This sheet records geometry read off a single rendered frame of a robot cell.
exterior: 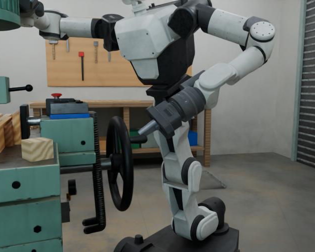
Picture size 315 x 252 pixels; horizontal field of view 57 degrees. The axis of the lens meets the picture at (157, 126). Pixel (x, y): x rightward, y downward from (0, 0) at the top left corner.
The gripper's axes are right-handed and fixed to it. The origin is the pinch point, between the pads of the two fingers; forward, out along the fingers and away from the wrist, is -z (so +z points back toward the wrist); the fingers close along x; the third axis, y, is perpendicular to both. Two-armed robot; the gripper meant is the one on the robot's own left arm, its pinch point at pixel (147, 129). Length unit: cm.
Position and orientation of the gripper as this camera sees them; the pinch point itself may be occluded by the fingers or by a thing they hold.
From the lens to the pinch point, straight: 85.4
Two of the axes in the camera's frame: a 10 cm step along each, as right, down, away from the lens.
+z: 8.2, -5.3, 2.2
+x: -5.6, -6.2, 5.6
